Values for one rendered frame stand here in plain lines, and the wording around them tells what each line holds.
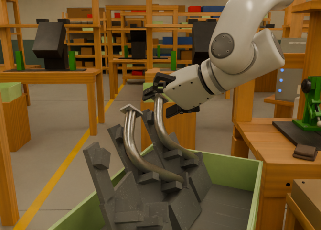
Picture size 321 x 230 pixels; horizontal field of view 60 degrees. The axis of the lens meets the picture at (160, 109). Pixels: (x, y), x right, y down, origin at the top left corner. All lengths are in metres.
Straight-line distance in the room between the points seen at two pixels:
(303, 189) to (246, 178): 0.18
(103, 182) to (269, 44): 0.42
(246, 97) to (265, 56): 1.13
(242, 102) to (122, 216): 1.22
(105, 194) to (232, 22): 0.41
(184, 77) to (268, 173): 0.67
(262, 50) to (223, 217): 0.53
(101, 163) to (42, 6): 11.58
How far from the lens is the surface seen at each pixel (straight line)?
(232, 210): 0.95
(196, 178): 0.96
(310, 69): 1.78
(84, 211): 0.78
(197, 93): 0.65
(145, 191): 0.81
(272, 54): 0.58
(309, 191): 0.99
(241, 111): 1.71
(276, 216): 1.30
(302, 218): 1.00
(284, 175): 1.21
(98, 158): 0.57
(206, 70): 0.61
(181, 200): 0.84
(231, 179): 1.06
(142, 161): 0.75
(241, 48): 0.52
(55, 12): 11.88
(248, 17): 0.53
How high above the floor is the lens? 1.37
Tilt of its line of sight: 15 degrees down
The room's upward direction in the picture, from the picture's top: straight up
